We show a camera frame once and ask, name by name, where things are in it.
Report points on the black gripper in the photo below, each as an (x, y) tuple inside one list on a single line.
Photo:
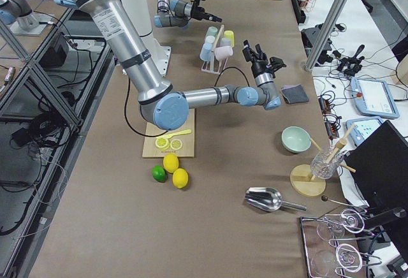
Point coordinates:
[(259, 67), (199, 12)]

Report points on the green plastic cup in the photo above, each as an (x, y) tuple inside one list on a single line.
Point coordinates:
[(212, 31)]

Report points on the pink plastic cup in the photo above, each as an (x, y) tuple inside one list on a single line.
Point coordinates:
[(222, 53)]

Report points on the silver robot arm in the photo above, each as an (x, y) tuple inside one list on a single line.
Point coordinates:
[(178, 13), (160, 103)]

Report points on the white plastic cup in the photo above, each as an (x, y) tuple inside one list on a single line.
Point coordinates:
[(210, 39)]

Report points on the yellow plastic cup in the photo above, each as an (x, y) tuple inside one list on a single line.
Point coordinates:
[(230, 34)]

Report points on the grey plastic cup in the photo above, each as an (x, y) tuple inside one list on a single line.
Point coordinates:
[(225, 42)]

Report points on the blue plastic cup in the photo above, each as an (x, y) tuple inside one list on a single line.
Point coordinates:
[(205, 54)]

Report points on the grey cloth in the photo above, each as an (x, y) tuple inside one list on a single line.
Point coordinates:
[(293, 94)]

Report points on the green bowl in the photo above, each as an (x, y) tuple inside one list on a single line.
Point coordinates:
[(295, 139)]

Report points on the black handheld controller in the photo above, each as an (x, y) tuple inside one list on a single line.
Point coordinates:
[(349, 65)]

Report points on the yellow plastic knife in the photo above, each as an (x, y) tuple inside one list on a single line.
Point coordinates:
[(178, 133)]

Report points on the wooden cutting board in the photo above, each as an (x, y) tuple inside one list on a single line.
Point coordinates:
[(150, 150)]

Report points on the lemon slice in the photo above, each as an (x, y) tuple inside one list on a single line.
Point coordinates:
[(162, 143), (176, 144)]

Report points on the blue teach pendant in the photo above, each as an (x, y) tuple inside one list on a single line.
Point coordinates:
[(373, 97), (363, 128)]

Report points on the glass mug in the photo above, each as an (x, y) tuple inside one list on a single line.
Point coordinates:
[(323, 168)]

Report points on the wooden mug tree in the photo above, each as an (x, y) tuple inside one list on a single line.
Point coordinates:
[(310, 180)]

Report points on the yellow lemon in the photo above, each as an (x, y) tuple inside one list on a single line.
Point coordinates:
[(180, 178), (170, 163)]

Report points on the metal scoop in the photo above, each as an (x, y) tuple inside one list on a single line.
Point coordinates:
[(269, 199)]

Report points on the green lime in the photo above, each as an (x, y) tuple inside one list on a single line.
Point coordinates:
[(159, 174)]

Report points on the white wire cup holder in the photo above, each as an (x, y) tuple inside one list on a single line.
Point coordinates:
[(214, 66)]

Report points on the aluminium frame post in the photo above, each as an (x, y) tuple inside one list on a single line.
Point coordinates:
[(331, 18)]

